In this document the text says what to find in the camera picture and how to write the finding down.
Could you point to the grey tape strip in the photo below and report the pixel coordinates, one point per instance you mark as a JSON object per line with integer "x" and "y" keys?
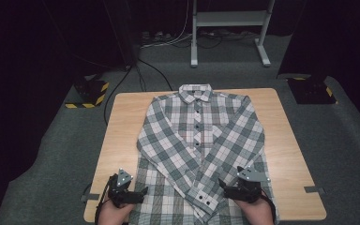
{"x": 314, "y": 189}
{"x": 90, "y": 197}

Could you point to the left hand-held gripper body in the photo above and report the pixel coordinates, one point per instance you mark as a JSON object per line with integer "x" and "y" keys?
{"x": 120, "y": 190}

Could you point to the power strip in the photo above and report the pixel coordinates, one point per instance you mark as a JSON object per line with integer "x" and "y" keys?
{"x": 156, "y": 36}

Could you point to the plaid button-up shirt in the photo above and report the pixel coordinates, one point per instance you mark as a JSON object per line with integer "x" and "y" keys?
{"x": 175, "y": 131}

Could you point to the white metal stand frame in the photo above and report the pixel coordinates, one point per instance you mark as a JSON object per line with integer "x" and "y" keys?
{"x": 231, "y": 18}

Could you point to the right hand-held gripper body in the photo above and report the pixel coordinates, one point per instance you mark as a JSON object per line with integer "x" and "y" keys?
{"x": 250, "y": 187}

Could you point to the black box with yellow stripes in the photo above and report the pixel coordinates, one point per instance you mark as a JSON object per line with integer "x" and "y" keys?
{"x": 309, "y": 92}
{"x": 89, "y": 90}

